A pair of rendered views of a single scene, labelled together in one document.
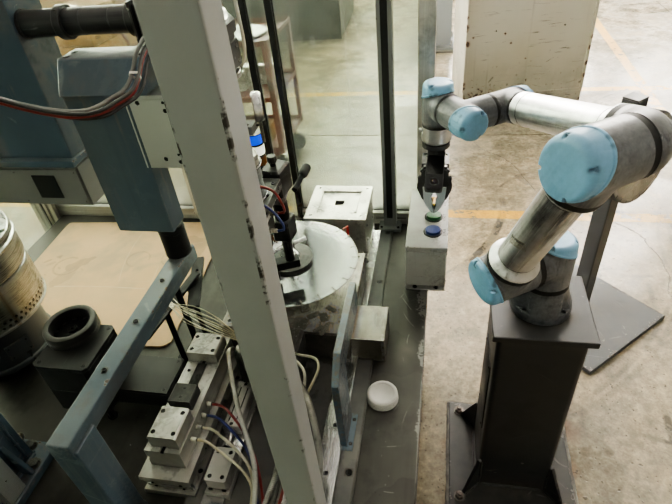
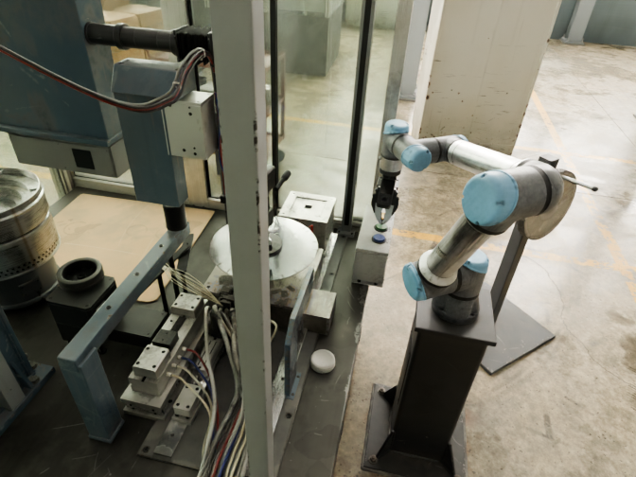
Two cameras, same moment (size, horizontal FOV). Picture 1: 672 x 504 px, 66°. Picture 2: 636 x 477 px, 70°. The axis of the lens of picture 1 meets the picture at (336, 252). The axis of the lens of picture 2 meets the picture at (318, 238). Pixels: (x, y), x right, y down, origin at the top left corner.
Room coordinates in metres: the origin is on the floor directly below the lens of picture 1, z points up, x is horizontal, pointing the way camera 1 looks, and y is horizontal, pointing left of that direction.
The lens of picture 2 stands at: (-0.12, 0.02, 1.79)
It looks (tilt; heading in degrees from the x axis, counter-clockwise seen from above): 36 degrees down; 356
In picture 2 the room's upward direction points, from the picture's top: 3 degrees clockwise
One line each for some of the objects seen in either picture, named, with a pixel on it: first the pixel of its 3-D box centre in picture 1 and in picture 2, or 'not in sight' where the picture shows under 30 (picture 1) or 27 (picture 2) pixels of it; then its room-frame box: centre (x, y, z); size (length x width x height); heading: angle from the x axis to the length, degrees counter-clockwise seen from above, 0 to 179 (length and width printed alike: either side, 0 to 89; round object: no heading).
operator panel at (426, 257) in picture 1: (427, 238); (374, 244); (1.19, -0.27, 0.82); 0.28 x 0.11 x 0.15; 166
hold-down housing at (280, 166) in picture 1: (279, 199); (263, 194); (0.92, 0.10, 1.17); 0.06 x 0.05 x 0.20; 157
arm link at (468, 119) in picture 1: (467, 116); (416, 152); (1.11, -0.34, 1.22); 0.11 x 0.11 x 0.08; 19
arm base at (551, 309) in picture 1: (542, 290); (458, 296); (0.95, -0.51, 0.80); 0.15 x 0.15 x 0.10
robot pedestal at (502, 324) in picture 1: (521, 392); (432, 379); (0.95, -0.51, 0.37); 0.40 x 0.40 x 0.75; 76
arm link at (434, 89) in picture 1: (438, 103); (395, 139); (1.19, -0.29, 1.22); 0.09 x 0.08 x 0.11; 19
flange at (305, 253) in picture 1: (290, 255); (264, 241); (1.00, 0.11, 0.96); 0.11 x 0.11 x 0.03
